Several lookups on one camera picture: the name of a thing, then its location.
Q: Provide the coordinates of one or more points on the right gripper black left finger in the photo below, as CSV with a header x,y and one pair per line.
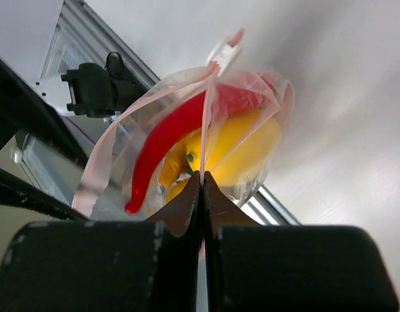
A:
x,y
106,266

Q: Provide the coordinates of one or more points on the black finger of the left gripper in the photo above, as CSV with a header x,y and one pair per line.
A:
x,y
21,108

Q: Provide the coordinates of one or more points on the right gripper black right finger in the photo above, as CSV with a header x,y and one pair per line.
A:
x,y
251,267

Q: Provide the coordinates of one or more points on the small yellow toy mango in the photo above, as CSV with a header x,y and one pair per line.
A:
x,y
175,165

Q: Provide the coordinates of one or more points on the yellow toy pepper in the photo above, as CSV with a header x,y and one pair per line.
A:
x,y
235,157

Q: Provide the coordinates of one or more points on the clear pink zip top bag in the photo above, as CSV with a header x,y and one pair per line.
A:
x,y
225,119

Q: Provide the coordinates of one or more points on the red toy chili pepper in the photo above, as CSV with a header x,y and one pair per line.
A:
x,y
181,122

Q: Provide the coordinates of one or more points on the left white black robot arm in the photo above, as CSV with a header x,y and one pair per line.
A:
x,y
88,90

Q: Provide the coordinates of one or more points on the aluminium mounting rail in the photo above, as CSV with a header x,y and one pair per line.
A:
x,y
83,19

